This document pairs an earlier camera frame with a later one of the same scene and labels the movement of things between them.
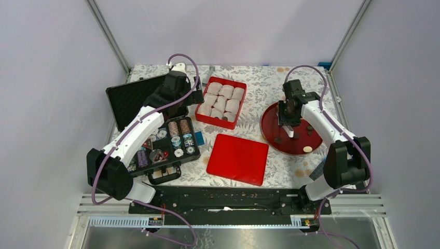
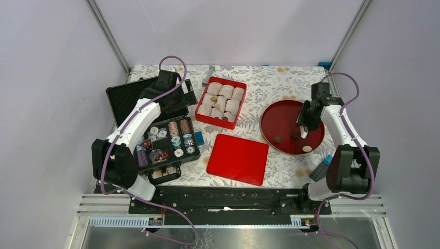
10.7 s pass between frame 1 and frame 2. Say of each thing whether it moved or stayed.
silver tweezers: moved
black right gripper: moved
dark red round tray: stayed
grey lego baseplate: stayed
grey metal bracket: stayed
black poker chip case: stayed
